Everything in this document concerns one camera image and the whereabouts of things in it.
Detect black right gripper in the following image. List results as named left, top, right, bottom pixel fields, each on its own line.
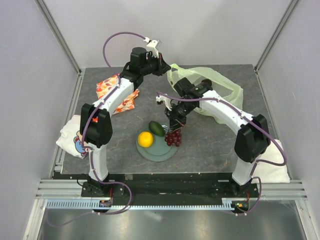
left=164, top=99, right=196, bottom=133

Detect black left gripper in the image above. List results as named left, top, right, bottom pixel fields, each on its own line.
left=141, top=52, right=172, bottom=77

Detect dark red fake grapes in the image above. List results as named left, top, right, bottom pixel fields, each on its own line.
left=164, top=129, right=182, bottom=147

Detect green fake avocado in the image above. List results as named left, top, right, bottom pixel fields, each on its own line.
left=148, top=121, right=166, bottom=137

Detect yellow fake orange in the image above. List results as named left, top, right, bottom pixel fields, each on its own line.
left=137, top=131, right=154, bottom=148

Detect light green plastic bag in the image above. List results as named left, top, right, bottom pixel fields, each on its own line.
left=167, top=63, right=244, bottom=110

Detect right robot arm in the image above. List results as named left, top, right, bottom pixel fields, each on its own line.
left=156, top=77, right=271, bottom=197

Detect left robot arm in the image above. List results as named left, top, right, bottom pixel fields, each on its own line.
left=79, top=46, right=171, bottom=197

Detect teal round plate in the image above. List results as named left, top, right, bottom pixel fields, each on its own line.
left=135, top=124, right=178, bottom=162

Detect floral orange folded cloth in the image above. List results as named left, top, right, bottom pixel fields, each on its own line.
left=93, top=75, right=139, bottom=115

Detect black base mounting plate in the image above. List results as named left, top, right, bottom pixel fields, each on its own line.
left=81, top=172, right=259, bottom=199

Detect colourful printed cloth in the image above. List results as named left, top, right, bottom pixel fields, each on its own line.
left=72, top=115, right=87, bottom=159

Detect white folded towel right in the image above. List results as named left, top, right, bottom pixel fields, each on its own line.
left=252, top=141, right=290, bottom=184

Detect white folded towel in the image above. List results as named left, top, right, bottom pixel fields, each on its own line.
left=56, top=117, right=80, bottom=158
left=252, top=141, right=290, bottom=184

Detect white folded towel left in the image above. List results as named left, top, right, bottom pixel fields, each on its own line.
left=56, top=117, right=80, bottom=158

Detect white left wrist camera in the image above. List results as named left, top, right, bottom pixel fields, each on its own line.
left=143, top=37, right=161, bottom=59

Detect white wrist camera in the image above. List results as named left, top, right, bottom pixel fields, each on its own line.
left=155, top=95, right=172, bottom=111
left=143, top=37, right=161, bottom=59

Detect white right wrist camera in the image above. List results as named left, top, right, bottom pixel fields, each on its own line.
left=155, top=95, right=172, bottom=111

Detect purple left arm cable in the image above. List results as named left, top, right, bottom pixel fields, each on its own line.
left=46, top=31, right=148, bottom=228

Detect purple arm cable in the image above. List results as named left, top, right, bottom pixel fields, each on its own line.
left=156, top=90, right=288, bottom=216
left=46, top=31, right=148, bottom=228

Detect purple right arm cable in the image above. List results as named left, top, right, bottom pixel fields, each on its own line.
left=156, top=90, right=288, bottom=216

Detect slotted grey cable duct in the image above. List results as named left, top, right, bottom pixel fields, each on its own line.
left=46, top=199, right=235, bottom=211

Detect aluminium frame post left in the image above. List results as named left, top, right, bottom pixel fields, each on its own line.
left=34, top=0, right=82, bottom=75

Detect aluminium frame post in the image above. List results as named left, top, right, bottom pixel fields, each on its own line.
left=254, top=0, right=300, bottom=74
left=34, top=0, right=82, bottom=75

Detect aluminium front rail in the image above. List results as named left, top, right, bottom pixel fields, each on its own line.
left=35, top=179, right=308, bottom=201

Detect aluminium frame post right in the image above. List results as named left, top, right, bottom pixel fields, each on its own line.
left=254, top=0, right=300, bottom=74

